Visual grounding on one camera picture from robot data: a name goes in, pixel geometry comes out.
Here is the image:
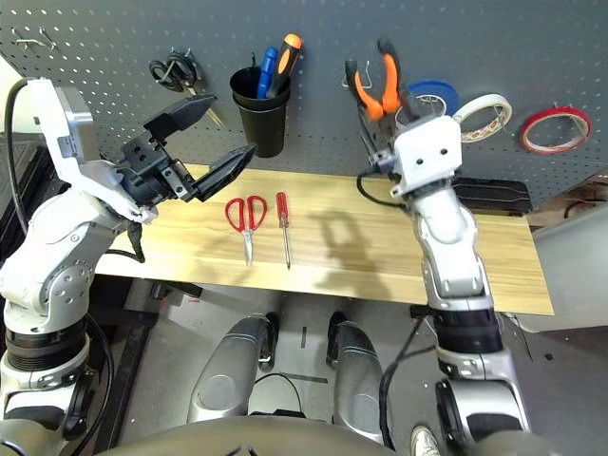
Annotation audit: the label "silver tape peg hook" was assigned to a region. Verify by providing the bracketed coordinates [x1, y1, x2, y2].
[550, 101, 588, 139]

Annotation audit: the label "red handled scissors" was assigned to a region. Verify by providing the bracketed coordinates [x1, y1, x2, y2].
[224, 195, 269, 267]

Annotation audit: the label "silver left robot leg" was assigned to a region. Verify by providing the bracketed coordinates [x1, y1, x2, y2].
[187, 312, 280, 424]

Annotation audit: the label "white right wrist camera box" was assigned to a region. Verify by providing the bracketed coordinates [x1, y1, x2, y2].
[391, 115, 465, 196]

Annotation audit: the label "grey robot torso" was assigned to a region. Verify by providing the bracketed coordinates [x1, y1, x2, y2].
[94, 415, 395, 456]

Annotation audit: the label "white tape roll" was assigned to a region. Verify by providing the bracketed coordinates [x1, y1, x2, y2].
[453, 93, 514, 143]

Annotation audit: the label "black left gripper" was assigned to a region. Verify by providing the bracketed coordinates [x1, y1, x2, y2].
[121, 93, 258, 208]

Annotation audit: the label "black floor cable loop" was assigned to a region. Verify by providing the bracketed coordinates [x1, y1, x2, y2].
[251, 372, 305, 419]

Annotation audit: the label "blue tape roll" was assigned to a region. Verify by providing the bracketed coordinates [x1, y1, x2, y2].
[408, 79, 461, 118]

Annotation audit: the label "black flat tool case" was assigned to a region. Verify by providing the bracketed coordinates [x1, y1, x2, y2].
[450, 177, 532, 218]

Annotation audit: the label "orange black handled screwdriver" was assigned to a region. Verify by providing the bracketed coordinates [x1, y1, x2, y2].
[266, 32, 303, 100]

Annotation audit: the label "red tape roll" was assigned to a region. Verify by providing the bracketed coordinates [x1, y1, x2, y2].
[518, 106, 593, 155]

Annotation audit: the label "blue handled screwdriver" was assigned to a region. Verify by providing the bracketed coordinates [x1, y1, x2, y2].
[256, 46, 279, 100]

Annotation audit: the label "red handled screwdriver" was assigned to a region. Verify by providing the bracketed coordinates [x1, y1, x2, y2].
[275, 191, 293, 271]

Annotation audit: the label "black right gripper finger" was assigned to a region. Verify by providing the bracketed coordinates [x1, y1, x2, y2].
[358, 116, 395, 156]
[400, 94, 424, 123]

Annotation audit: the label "white sneaker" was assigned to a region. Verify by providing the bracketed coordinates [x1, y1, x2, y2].
[410, 425, 441, 456]

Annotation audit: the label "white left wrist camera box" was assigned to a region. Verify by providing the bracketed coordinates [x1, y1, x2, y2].
[26, 78, 96, 165]

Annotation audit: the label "orange black long-nose pliers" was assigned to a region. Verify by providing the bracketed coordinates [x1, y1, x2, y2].
[344, 37, 405, 139]

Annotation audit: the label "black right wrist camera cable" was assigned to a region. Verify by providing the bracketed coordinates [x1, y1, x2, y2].
[356, 161, 441, 450]

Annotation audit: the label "silver double peg hook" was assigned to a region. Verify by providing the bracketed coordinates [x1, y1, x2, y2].
[11, 26, 61, 51]

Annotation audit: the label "light grey machine housing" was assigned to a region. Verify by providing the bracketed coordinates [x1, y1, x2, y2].
[515, 203, 608, 333]

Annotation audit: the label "black handled scissors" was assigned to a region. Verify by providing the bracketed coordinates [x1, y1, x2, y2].
[148, 47, 224, 129]

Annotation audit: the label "silver right robot leg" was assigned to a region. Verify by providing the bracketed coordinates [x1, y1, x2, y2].
[326, 311, 385, 443]

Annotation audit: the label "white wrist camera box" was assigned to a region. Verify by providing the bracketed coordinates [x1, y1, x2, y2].
[391, 115, 465, 196]
[26, 78, 96, 165]

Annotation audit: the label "silver wire pliers holder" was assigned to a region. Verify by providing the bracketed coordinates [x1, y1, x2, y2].
[341, 59, 376, 89]

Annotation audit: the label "black plastic tool cup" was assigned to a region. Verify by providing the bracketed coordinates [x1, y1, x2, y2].
[229, 66, 292, 159]

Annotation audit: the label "grey metal pegboard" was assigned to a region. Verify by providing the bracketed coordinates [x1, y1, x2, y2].
[0, 0, 608, 210]

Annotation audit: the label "silver robot leg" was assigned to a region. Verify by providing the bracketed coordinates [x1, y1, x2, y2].
[187, 312, 280, 424]
[326, 311, 385, 443]

